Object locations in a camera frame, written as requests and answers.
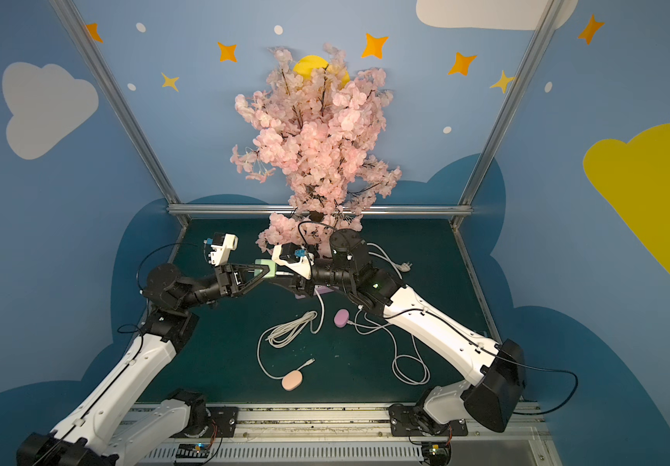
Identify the green USB charger adapter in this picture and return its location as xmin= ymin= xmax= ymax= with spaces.
xmin=255 ymin=259 xmax=278 ymax=280

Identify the white charging cable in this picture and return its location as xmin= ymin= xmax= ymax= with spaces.
xmin=345 ymin=305 xmax=431 ymax=386

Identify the purple power strip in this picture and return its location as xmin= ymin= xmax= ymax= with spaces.
xmin=294 ymin=285 xmax=333 ymax=299

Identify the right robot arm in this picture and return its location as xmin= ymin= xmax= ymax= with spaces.
xmin=272 ymin=229 xmax=525 ymax=435

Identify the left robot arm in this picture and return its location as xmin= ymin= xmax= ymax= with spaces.
xmin=16 ymin=263 xmax=271 ymax=465

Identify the pink artificial blossom tree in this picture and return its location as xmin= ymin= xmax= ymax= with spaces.
xmin=230 ymin=45 xmax=402 ymax=256

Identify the green circuit board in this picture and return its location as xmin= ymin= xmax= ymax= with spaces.
xmin=174 ymin=443 xmax=212 ymax=463

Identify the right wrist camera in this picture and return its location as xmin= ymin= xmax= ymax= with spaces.
xmin=272 ymin=243 xmax=313 ymax=280

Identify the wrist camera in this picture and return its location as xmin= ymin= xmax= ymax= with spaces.
xmin=203 ymin=233 xmax=238 ymax=267
xmin=272 ymin=243 xmax=313 ymax=280

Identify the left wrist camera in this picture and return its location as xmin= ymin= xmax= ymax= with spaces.
xmin=203 ymin=233 xmax=238 ymax=267

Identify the white power strip cable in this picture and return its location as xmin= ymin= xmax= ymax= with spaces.
xmin=366 ymin=242 xmax=413 ymax=281

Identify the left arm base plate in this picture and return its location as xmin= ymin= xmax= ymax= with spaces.
xmin=175 ymin=406 xmax=239 ymax=438

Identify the aluminium front rail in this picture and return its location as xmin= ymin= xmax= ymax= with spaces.
xmin=116 ymin=403 xmax=562 ymax=465

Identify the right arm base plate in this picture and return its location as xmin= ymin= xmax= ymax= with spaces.
xmin=387 ymin=404 xmax=468 ymax=437

